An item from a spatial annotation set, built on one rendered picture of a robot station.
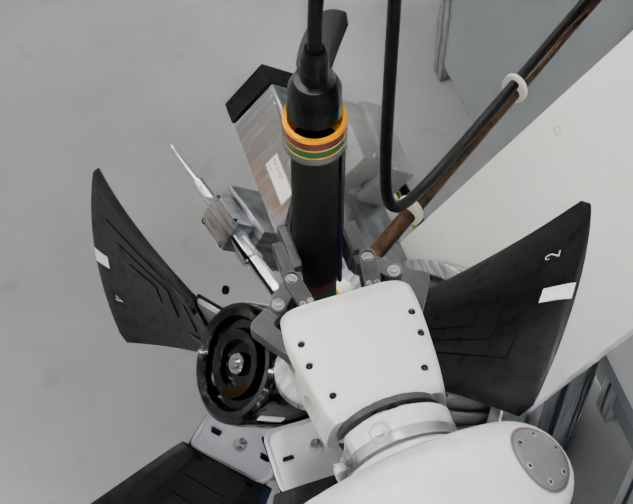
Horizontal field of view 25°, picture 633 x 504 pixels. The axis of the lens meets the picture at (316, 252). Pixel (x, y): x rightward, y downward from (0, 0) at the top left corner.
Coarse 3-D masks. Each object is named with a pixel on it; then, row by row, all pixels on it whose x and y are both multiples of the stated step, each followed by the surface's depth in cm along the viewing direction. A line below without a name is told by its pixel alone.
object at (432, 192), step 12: (600, 0) 137; (588, 12) 136; (576, 24) 135; (564, 36) 134; (552, 48) 133; (528, 84) 131; (516, 96) 130; (504, 108) 130; (492, 120) 129; (480, 132) 128; (468, 156) 127; (456, 168) 126; (444, 180) 125; (432, 192) 125; (420, 204) 124; (396, 216) 123; (408, 216) 123; (396, 228) 122; (384, 240) 122; (396, 240) 123; (384, 252) 122
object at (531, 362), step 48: (528, 240) 130; (576, 240) 124; (432, 288) 136; (480, 288) 129; (528, 288) 124; (576, 288) 120; (432, 336) 127; (480, 336) 123; (528, 336) 119; (480, 384) 119; (528, 384) 116
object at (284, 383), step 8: (344, 272) 120; (352, 280) 120; (280, 360) 125; (280, 368) 125; (280, 376) 125; (288, 376) 125; (280, 384) 124; (288, 384) 124; (280, 392) 125; (288, 392) 124; (296, 392) 124; (288, 400) 124; (296, 400) 123; (304, 408) 124
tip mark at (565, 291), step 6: (546, 288) 122; (552, 288) 122; (558, 288) 121; (564, 288) 121; (570, 288) 120; (546, 294) 122; (552, 294) 121; (558, 294) 121; (564, 294) 120; (570, 294) 120; (540, 300) 122; (546, 300) 121; (552, 300) 121
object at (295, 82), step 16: (304, 48) 89; (304, 64) 90; (320, 64) 89; (304, 80) 91; (320, 80) 91; (336, 80) 92; (288, 96) 92; (304, 96) 91; (320, 96) 91; (336, 96) 92; (288, 112) 94; (304, 112) 92; (320, 112) 92; (336, 112) 93; (304, 128) 93; (320, 128) 93
